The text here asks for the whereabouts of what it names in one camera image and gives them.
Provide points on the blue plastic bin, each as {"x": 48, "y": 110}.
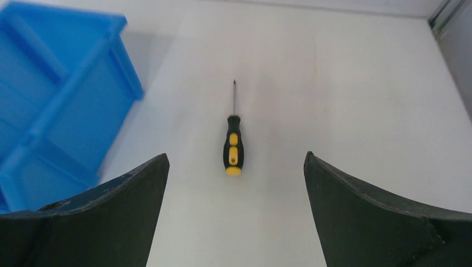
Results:
{"x": 67, "y": 85}

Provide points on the black yellow screwdriver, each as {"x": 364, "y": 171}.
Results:
{"x": 233, "y": 150}

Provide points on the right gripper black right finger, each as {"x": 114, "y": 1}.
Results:
{"x": 360, "y": 224}

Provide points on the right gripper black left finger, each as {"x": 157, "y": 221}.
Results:
{"x": 112, "y": 224}

